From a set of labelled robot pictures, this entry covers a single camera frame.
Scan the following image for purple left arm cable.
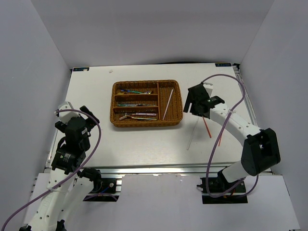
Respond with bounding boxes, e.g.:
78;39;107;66
0;109;120;231

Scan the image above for pink handled fork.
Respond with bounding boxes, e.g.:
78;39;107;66
125;113;157;116

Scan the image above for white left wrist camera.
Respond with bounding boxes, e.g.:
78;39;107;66
54;101;80;124

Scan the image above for white chopstick short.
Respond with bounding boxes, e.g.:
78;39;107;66
163;89;174;120

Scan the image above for right blue table label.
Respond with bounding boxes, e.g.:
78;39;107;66
215;63;232;67

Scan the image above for iridescent round bowl spoon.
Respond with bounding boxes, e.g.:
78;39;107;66
120;89;143;94

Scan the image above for white chopstick long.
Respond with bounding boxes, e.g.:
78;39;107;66
186;118;199;151

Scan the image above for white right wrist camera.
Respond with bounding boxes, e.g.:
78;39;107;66
203;82;214;97

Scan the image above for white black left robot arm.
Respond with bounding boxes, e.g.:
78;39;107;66
20;102;102;231

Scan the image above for aluminium table frame rail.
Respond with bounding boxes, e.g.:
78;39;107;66
44;63;277;178

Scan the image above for left blue table label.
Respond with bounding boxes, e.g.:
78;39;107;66
72;67;90;72

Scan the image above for green handled table knife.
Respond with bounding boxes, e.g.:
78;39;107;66
117;103;140;107

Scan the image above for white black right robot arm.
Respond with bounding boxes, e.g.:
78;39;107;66
184;83;281;192

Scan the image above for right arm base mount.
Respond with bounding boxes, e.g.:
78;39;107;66
196;177;248;205

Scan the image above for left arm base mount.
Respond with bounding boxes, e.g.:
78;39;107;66
84;178;122;202

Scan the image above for woven wicker cutlery tray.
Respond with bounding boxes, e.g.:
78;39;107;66
110;79;183;128

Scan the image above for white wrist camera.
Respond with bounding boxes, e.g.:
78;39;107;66
203;82;214;97
54;101;80;124

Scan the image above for blue table label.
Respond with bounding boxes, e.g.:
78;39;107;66
215;63;232;67
72;67;90;72

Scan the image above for silver patterned table knife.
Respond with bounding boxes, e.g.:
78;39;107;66
136;103;156;107

